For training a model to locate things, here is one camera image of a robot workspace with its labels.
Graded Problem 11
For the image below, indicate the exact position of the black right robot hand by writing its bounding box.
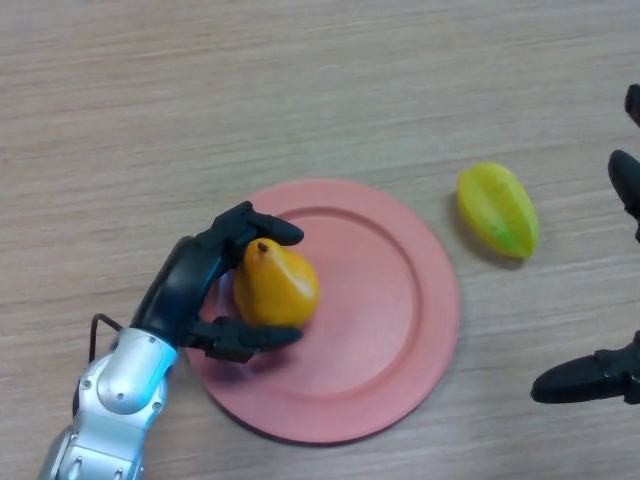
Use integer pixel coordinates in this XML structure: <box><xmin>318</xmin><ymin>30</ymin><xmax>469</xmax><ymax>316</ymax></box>
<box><xmin>530</xmin><ymin>83</ymin><xmax>640</xmax><ymax>405</ymax></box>

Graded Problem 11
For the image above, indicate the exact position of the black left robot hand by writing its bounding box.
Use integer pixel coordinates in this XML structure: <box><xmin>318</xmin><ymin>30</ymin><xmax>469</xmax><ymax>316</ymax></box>
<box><xmin>129</xmin><ymin>200</ymin><xmax>305</xmax><ymax>364</ymax></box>

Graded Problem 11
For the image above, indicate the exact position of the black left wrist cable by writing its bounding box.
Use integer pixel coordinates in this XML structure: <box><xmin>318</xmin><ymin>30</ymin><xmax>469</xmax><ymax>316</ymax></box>
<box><xmin>88</xmin><ymin>313</ymin><xmax>124</xmax><ymax>362</ymax></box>

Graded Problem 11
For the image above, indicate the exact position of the pink round plate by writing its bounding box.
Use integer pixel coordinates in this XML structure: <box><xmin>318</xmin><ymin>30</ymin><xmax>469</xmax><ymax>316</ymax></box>
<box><xmin>183</xmin><ymin>179</ymin><xmax>461</xmax><ymax>444</ymax></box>

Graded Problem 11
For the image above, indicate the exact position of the yellow green starfruit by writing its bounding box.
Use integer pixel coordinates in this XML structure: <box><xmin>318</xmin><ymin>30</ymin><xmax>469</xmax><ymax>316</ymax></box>
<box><xmin>455</xmin><ymin>161</ymin><xmax>540</xmax><ymax>259</ymax></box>

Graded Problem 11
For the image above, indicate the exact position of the yellow orange pear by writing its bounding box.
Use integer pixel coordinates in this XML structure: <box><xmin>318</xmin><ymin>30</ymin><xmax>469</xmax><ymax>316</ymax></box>
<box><xmin>232</xmin><ymin>238</ymin><xmax>321</xmax><ymax>330</ymax></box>

